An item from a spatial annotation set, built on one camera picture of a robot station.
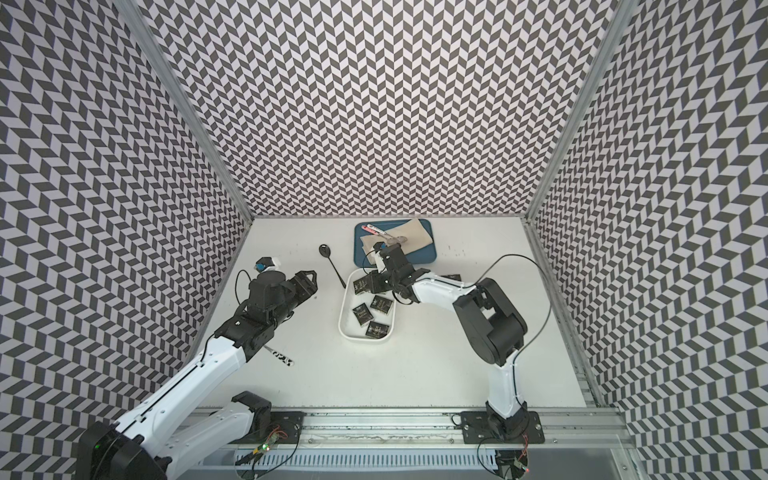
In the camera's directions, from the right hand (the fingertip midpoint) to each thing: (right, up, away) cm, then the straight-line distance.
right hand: (369, 283), depth 93 cm
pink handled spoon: (+5, +14, +19) cm, 24 cm away
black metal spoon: (-18, +10, +15) cm, 25 cm away
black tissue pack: (+4, -6, -2) cm, 8 cm away
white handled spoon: (+10, +14, +16) cm, 24 cm away
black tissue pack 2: (+3, -13, -6) cm, 15 cm away
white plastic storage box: (-6, -11, -3) cm, 13 cm away
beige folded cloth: (+14, +15, +19) cm, 28 cm away
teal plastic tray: (+17, +9, +11) cm, 22 cm away
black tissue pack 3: (-2, -9, -4) cm, 10 cm away
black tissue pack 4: (-2, 0, 0) cm, 2 cm away
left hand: (-15, +3, -12) cm, 19 cm away
